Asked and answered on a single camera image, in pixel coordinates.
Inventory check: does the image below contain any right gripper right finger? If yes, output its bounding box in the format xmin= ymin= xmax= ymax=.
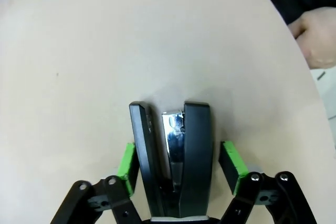
xmin=218 ymin=140 xmax=319 ymax=224

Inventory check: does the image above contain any black stapler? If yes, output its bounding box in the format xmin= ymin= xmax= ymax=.
xmin=128 ymin=100 xmax=214 ymax=221

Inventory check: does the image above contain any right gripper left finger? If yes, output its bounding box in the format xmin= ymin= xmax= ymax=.
xmin=49 ymin=142 xmax=144 ymax=224

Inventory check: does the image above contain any person's right hand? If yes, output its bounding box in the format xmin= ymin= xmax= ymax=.
xmin=287 ymin=6 xmax=336 ymax=69

